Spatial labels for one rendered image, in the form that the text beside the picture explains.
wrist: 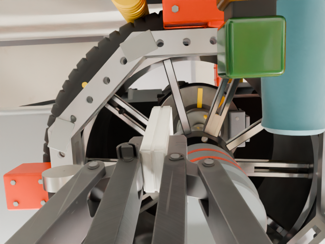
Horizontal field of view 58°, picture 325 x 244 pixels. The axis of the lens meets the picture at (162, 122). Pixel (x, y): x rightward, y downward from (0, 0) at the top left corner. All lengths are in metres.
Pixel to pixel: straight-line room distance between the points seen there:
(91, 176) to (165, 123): 0.07
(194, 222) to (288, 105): 0.19
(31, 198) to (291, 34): 0.50
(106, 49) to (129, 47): 0.10
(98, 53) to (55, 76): 4.23
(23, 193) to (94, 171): 0.44
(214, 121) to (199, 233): 0.28
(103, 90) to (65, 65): 4.26
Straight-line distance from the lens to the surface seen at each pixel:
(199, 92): 1.07
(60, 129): 0.54
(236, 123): 1.07
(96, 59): 0.60
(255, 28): 0.21
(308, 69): 0.41
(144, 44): 0.50
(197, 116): 1.03
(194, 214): 0.40
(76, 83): 0.61
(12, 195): 0.61
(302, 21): 0.41
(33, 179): 0.58
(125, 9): 0.54
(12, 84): 5.12
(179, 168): 0.15
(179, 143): 0.19
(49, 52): 4.87
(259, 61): 0.21
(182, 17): 0.50
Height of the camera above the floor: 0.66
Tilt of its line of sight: 9 degrees up
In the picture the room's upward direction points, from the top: 177 degrees clockwise
